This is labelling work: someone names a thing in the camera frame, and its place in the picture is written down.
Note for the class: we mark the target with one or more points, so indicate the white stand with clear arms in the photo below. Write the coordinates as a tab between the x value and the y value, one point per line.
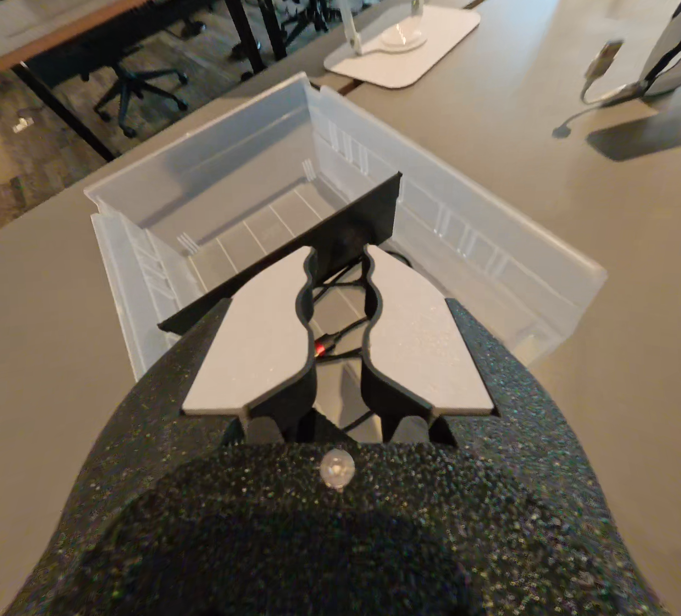
410	47

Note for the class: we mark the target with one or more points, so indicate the clear plastic bin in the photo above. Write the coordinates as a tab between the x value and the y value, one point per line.
245	169

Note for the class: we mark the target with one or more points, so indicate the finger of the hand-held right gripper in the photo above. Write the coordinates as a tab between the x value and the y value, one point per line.
665	52

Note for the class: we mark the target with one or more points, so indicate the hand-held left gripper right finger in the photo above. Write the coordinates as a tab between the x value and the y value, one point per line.
426	350

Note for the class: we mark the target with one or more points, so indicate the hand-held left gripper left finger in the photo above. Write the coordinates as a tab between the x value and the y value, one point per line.
255	350

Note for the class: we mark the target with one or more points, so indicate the grey usb hub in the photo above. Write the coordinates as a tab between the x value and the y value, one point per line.
351	217

